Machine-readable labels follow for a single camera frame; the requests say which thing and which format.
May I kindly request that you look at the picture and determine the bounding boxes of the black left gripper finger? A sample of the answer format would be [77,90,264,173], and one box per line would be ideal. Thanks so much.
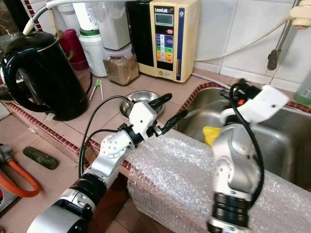
[148,93,173,108]
[163,110,189,134]

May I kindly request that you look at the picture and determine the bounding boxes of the yellow plastic cup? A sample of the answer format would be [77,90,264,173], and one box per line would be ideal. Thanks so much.
[203,126,222,146]

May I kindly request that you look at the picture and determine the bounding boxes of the small steel bowl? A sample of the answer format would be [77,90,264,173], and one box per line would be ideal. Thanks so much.
[119,91,163,119]

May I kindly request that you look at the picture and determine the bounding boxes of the clear jar brown powder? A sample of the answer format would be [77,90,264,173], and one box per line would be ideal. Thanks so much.
[102,44,139,86]

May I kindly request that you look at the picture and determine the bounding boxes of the clear bubble wrap sheet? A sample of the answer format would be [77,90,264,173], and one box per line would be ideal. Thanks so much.
[126,129,311,233]

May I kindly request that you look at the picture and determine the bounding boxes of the clear soap bottle blue cap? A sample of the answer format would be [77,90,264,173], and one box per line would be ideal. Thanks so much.
[294,68,311,106]

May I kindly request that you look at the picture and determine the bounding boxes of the steel stockpot with lid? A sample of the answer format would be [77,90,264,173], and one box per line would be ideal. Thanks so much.
[0,29,25,64]

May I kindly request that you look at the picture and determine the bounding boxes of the cream water ionizer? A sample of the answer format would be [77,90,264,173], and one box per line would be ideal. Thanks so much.
[125,0,201,83]

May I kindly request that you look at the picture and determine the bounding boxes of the steel sink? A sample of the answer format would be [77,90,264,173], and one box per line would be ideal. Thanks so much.
[175,83,311,191]

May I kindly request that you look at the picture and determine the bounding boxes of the small white green tongs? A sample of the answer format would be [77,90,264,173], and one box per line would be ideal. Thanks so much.
[88,79,104,101]

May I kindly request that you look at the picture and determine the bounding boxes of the black electric kettle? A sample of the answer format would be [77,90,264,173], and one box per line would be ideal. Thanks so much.
[1,31,89,121]

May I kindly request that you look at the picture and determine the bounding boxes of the white bottle green band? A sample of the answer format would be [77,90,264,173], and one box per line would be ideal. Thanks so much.
[73,0,106,77]

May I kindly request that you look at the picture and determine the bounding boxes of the white translucent filter canister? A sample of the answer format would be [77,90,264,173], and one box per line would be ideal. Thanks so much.
[97,0,129,50]

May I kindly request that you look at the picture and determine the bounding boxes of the steel tap cream head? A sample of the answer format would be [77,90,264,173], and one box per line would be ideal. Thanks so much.
[266,0,311,71]

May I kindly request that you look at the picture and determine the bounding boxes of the dark oblong block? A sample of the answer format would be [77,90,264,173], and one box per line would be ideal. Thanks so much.
[22,147,60,170]

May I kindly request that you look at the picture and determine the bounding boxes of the maroon plastic cup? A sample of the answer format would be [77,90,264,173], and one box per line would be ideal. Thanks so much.
[58,28,88,71]

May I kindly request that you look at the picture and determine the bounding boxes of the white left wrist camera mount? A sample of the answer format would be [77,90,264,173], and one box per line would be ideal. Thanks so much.
[129,102,158,139]

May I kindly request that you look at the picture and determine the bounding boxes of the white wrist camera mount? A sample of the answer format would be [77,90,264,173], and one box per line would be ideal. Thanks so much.
[220,85,290,128]
[129,102,158,139]

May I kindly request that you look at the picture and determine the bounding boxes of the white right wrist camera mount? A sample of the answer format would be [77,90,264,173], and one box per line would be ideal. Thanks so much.
[220,85,290,128]

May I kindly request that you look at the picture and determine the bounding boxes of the grey drain hose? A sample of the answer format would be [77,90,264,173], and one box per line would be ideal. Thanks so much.
[192,72,239,85]

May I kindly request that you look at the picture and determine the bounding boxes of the thin white water hose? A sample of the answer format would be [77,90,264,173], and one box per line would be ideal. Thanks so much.
[194,24,294,62]

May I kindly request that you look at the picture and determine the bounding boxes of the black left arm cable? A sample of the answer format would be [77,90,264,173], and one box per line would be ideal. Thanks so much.
[79,96,144,178]

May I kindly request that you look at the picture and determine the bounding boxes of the white flexible spout hose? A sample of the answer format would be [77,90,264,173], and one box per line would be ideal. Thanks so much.
[23,0,149,35]

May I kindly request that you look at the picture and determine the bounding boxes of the orange gas hose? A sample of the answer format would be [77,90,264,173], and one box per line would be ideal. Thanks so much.
[0,167,40,198]

